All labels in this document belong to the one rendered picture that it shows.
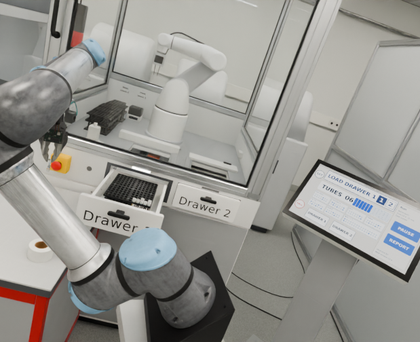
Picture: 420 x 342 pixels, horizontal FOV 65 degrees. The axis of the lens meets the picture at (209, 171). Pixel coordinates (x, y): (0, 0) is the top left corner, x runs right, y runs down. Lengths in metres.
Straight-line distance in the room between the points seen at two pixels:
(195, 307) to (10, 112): 0.56
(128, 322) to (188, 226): 0.67
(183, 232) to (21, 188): 0.96
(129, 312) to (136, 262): 0.30
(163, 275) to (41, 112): 0.41
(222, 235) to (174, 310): 0.78
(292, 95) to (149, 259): 0.92
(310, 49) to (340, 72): 3.50
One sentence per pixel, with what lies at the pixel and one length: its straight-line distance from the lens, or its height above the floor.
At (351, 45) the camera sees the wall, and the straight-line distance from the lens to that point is 4.93.
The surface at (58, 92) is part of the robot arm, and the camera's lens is 0.71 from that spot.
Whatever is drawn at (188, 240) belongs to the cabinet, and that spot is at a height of 0.66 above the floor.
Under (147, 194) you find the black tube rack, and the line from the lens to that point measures 1.34.
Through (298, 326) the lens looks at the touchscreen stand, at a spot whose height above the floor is 0.45.
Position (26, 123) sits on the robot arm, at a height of 1.27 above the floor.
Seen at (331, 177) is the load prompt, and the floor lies 1.15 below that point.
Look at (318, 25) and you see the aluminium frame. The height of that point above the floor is 1.70.
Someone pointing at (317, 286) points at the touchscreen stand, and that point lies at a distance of 1.64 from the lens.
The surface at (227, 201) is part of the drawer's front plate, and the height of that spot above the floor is 0.91.
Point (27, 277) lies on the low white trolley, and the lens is 1.10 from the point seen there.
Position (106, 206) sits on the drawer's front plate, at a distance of 1.17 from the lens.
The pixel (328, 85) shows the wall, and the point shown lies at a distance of 4.86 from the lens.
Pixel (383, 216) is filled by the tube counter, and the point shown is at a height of 1.11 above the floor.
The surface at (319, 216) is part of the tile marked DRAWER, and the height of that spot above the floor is 1.01.
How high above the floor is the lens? 1.48
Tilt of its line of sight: 19 degrees down
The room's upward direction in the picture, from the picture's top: 19 degrees clockwise
